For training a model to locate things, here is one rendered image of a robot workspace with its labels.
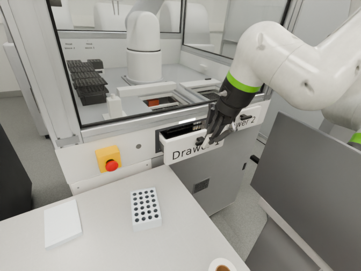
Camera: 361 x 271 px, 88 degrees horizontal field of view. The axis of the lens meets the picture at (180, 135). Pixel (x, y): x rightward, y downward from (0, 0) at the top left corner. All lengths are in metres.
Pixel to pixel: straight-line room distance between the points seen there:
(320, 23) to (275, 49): 1.88
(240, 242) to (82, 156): 1.22
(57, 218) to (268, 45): 0.71
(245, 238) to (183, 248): 1.02
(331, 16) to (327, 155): 1.81
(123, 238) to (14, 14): 0.59
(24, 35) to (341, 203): 0.81
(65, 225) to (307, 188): 0.69
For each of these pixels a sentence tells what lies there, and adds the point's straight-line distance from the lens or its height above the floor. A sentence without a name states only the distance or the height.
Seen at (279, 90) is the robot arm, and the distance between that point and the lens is 0.44.
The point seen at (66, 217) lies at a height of 0.78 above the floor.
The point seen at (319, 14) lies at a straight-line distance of 2.34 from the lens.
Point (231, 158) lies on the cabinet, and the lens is 1.17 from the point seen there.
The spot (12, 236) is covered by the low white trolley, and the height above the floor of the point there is 0.76.
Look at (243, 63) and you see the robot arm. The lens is 0.46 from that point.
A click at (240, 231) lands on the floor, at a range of 1.60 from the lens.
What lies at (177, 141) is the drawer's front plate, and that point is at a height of 0.92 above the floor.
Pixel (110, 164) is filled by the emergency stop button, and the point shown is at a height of 0.89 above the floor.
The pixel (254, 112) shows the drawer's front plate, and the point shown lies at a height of 0.90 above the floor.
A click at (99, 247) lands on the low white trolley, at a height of 0.76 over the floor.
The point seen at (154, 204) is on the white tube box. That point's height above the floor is 0.79.
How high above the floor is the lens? 1.30
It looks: 33 degrees down
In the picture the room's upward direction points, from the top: 4 degrees clockwise
